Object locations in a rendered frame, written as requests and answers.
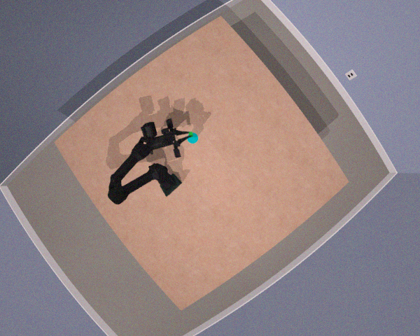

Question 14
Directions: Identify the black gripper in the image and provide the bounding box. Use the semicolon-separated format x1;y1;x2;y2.
158;119;191;158

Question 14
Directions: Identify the cyan circle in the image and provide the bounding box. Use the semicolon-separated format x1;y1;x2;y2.
187;132;198;144

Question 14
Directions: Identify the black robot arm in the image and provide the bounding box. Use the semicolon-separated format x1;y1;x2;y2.
108;122;176;204

